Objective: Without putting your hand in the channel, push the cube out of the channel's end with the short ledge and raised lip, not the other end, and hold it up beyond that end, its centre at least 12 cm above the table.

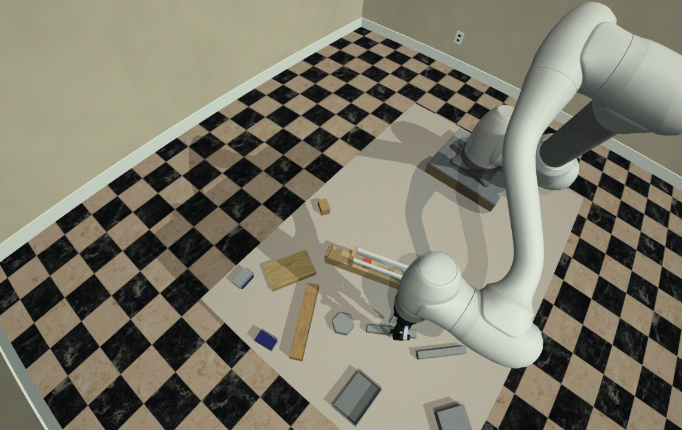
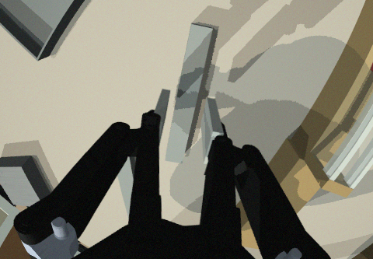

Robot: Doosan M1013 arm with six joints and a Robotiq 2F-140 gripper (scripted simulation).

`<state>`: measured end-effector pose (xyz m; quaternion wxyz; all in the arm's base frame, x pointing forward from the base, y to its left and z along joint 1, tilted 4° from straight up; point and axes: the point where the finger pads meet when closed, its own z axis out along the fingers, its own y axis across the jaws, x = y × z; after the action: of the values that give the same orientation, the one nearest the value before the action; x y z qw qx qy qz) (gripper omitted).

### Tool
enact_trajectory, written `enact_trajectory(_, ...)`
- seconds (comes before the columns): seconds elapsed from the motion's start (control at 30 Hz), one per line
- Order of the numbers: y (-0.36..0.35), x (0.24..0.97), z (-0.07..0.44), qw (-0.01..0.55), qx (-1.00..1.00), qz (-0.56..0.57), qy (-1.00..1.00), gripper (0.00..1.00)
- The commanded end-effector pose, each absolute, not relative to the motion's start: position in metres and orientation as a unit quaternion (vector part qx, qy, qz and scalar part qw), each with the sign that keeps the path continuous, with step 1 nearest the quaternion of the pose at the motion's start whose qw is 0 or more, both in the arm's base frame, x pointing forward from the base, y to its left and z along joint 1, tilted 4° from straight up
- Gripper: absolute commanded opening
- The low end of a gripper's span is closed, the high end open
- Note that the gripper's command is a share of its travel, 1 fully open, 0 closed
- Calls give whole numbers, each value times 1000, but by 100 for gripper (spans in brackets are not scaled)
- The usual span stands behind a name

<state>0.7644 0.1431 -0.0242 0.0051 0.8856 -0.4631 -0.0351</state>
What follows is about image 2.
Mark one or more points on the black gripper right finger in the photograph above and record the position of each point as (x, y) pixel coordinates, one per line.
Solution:
(278, 230)

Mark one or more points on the grey square stick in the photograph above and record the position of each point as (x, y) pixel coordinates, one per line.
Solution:
(190, 79)
(125, 177)

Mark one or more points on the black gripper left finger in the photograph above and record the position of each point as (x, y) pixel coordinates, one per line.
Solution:
(48, 228)

